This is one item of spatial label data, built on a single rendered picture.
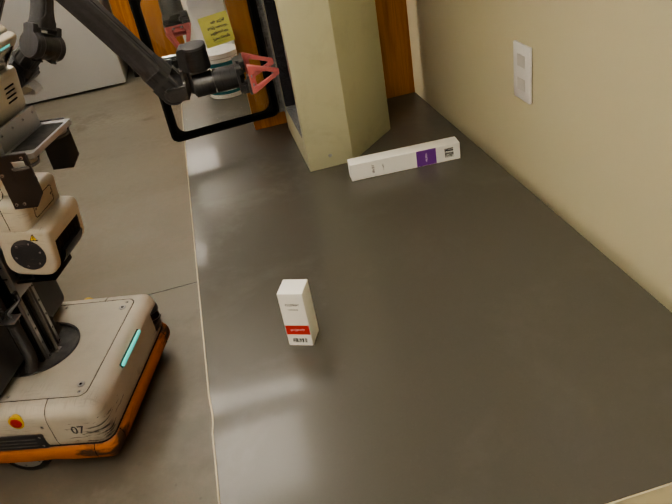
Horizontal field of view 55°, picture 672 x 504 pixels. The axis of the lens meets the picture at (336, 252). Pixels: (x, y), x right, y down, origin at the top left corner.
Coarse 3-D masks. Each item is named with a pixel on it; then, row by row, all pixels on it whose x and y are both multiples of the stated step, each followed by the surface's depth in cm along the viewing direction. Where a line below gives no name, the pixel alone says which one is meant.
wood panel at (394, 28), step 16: (384, 0) 178; (400, 0) 179; (384, 16) 181; (400, 16) 182; (384, 32) 183; (400, 32) 184; (384, 48) 185; (400, 48) 186; (384, 64) 187; (400, 64) 189; (400, 80) 191; (256, 128) 188
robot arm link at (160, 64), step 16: (64, 0) 140; (80, 0) 140; (96, 0) 143; (80, 16) 142; (96, 16) 143; (112, 16) 145; (96, 32) 145; (112, 32) 145; (128, 32) 147; (112, 48) 147; (128, 48) 148; (144, 48) 149; (128, 64) 150; (144, 64) 150; (160, 64) 152; (144, 80) 152; (160, 80) 152; (176, 80) 154; (160, 96) 155
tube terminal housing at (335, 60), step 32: (288, 0) 137; (320, 0) 139; (352, 0) 147; (288, 32) 141; (320, 32) 142; (352, 32) 149; (320, 64) 146; (352, 64) 152; (320, 96) 149; (352, 96) 154; (384, 96) 167; (320, 128) 153; (352, 128) 156; (384, 128) 170; (320, 160) 157
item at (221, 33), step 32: (160, 0) 158; (192, 0) 160; (224, 0) 162; (160, 32) 161; (192, 32) 163; (224, 32) 166; (224, 64) 170; (256, 64) 172; (192, 96) 171; (224, 96) 174; (256, 96) 176; (192, 128) 175
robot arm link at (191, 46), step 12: (180, 48) 150; (192, 48) 149; (204, 48) 150; (180, 60) 151; (192, 60) 150; (204, 60) 151; (180, 72) 152; (192, 72) 152; (168, 96) 154; (180, 96) 154
